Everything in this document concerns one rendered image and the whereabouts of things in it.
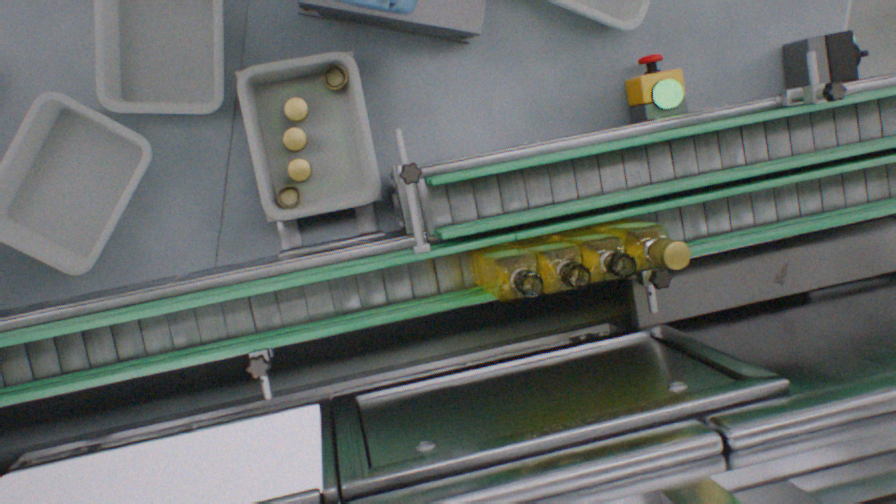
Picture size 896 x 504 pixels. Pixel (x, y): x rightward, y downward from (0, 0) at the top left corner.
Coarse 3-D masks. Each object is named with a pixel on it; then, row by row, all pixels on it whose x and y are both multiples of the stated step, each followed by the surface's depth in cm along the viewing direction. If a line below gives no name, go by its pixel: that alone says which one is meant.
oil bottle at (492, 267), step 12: (468, 252) 129; (480, 252) 121; (492, 252) 118; (504, 252) 116; (516, 252) 114; (528, 252) 112; (480, 264) 121; (492, 264) 112; (504, 264) 110; (516, 264) 110; (528, 264) 110; (480, 276) 123; (492, 276) 114; (504, 276) 110; (492, 288) 115; (504, 288) 110; (504, 300) 111
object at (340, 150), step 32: (288, 64) 127; (320, 64) 129; (352, 64) 129; (256, 96) 134; (288, 96) 135; (320, 96) 135; (352, 96) 132; (256, 128) 130; (288, 128) 135; (320, 128) 136; (352, 128) 136; (256, 160) 128; (288, 160) 136; (320, 160) 136; (352, 160) 137; (320, 192) 137; (352, 192) 137
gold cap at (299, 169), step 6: (294, 162) 131; (300, 162) 132; (306, 162) 132; (288, 168) 131; (294, 168) 131; (300, 168) 132; (306, 168) 132; (294, 174) 132; (300, 174) 132; (306, 174) 132; (300, 180) 132
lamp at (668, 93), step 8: (664, 80) 136; (672, 80) 136; (656, 88) 136; (664, 88) 135; (672, 88) 135; (680, 88) 136; (656, 96) 136; (664, 96) 135; (672, 96) 135; (680, 96) 136; (656, 104) 137; (664, 104) 136; (672, 104) 136
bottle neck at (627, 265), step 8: (608, 256) 109; (616, 256) 107; (624, 256) 106; (608, 264) 108; (616, 264) 106; (624, 264) 109; (632, 264) 107; (608, 272) 110; (616, 272) 106; (624, 272) 108; (632, 272) 107
